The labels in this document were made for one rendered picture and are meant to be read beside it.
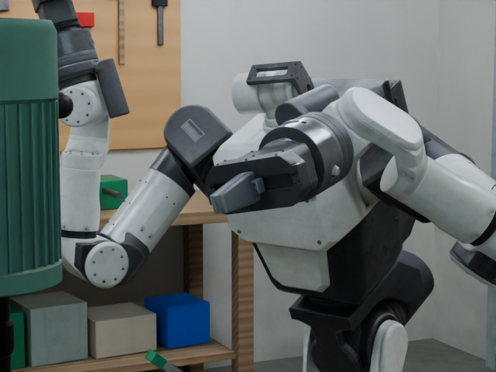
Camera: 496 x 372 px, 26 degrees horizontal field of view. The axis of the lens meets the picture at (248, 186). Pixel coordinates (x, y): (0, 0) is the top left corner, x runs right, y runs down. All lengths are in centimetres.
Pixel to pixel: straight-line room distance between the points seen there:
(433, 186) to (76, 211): 70
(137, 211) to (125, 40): 295
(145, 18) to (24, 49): 358
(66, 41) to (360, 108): 67
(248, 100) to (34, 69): 55
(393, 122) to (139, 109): 356
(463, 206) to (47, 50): 52
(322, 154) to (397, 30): 424
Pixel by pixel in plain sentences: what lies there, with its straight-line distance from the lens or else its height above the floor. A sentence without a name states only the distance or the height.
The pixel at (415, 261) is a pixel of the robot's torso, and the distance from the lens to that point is 204.
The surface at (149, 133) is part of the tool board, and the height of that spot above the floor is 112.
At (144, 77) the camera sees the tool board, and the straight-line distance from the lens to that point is 478.
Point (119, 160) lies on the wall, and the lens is 478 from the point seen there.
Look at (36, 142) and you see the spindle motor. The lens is 123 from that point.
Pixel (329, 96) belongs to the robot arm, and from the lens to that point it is 130.
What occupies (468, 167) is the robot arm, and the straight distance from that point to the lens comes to 152.
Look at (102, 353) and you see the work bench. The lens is 441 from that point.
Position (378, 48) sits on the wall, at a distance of 533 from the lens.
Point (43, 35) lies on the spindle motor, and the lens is 123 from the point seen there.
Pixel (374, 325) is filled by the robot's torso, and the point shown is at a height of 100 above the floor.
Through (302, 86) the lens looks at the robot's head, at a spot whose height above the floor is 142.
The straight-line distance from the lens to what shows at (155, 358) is 342.
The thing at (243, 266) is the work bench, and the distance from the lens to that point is 437.
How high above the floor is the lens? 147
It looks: 7 degrees down
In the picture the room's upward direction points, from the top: straight up
